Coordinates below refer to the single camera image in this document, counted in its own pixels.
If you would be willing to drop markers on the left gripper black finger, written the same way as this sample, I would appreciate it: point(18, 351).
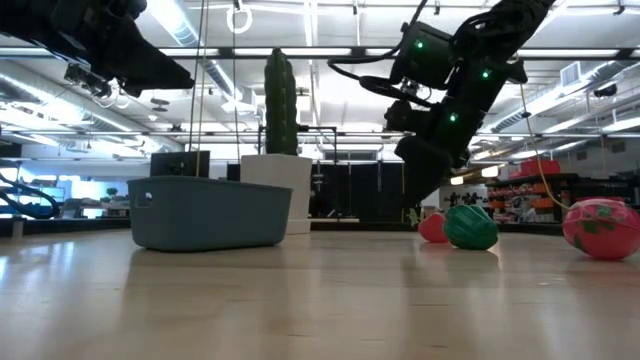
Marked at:
point(150, 65)

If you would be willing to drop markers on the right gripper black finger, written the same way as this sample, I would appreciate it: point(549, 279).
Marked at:
point(422, 165)

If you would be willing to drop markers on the red toy strawberry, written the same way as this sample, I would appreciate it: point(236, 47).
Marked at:
point(432, 229)

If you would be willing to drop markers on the teal plastic tupperware tub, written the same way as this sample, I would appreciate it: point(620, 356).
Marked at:
point(210, 215)

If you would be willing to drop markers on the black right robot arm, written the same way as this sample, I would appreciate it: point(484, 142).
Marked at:
point(500, 25)

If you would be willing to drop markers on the black curtain panels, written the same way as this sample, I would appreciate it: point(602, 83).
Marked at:
point(360, 190)

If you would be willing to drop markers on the green toy bell pepper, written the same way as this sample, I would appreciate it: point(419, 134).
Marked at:
point(470, 227)

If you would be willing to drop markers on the shelf with red bins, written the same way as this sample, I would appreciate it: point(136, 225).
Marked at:
point(535, 190)

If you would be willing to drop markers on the green cactus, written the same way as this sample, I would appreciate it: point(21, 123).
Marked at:
point(281, 100)

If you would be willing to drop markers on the white plant pot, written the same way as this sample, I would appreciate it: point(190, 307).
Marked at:
point(280, 170)

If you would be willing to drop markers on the pink toy dragon fruit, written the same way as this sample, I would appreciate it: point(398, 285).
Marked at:
point(600, 230)

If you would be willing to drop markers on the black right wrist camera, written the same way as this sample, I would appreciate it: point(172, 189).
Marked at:
point(405, 117)

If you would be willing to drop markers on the black overhead frame bar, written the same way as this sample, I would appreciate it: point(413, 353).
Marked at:
point(300, 52)

